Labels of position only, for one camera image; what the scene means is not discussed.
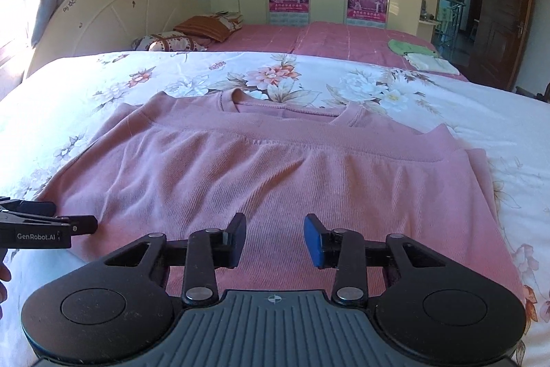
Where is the floral bed sheet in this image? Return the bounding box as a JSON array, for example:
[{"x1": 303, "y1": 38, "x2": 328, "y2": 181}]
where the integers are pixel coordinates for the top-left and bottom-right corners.
[{"x1": 0, "y1": 51, "x2": 550, "y2": 367}]

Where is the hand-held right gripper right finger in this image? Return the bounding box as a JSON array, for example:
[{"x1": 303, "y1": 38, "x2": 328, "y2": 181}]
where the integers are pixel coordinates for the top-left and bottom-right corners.
[{"x1": 303, "y1": 213, "x2": 448, "y2": 306}]

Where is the orange pillow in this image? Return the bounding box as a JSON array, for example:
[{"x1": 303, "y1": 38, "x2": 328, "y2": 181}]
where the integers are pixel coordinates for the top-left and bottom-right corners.
[{"x1": 173, "y1": 12, "x2": 245, "y2": 43}]

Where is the cream headboard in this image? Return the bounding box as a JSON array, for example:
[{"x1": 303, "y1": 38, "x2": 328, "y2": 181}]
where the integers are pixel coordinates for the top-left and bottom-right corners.
[{"x1": 23, "y1": 0, "x2": 211, "y2": 82}]

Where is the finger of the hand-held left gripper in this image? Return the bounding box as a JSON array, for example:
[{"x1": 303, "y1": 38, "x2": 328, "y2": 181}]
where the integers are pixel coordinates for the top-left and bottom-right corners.
[{"x1": 69, "y1": 215, "x2": 98, "y2": 236}]

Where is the brown wooden door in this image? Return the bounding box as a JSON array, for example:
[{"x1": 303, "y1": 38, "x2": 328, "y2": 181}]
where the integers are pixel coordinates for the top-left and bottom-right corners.
[{"x1": 466, "y1": 0, "x2": 536, "y2": 93}]

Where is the person's left hand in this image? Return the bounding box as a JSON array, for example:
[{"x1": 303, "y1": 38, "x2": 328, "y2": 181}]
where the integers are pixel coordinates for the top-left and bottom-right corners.
[{"x1": 0, "y1": 249, "x2": 13, "y2": 307}]

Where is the window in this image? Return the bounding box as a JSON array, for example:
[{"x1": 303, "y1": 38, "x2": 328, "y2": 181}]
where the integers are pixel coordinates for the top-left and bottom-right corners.
[{"x1": 0, "y1": 0, "x2": 39, "y2": 93}]

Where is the green folded cloth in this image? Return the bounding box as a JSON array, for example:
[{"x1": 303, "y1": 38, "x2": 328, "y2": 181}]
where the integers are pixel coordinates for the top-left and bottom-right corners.
[{"x1": 388, "y1": 39, "x2": 439, "y2": 58}]

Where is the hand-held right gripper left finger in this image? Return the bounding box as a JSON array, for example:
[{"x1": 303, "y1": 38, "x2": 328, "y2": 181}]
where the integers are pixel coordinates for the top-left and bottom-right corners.
[{"x1": 103, "y1": 213, "x2": 248, "y2": 306}]

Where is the pink sweater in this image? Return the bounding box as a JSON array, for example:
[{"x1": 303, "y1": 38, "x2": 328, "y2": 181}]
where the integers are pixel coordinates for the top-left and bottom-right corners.
[{"x1": 32, "y1": 89, "x2": 528, "y2": 307}]

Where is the white folded cloth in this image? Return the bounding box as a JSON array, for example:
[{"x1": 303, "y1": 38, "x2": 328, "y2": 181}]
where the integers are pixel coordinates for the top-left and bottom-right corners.
[{"x1": 404, "y1": 53, "x2": 460, "y2": 76}]

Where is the drying rack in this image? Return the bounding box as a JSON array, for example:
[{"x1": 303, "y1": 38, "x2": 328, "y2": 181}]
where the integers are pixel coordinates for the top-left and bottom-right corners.
[{"x1": 436, "y1": 3, "x2": 467, "y2": 50}]

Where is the floral pillow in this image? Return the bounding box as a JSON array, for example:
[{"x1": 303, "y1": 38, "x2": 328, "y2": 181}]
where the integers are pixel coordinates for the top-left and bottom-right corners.
[{"x1": 131, "y1": 31, "x2": 207, "y2": 53}]

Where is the pink bed cover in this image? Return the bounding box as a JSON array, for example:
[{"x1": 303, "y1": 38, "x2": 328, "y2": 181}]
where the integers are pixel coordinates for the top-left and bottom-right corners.
[{"x1": 208, "y1": 21, "x2": 471, "y2": 83}]

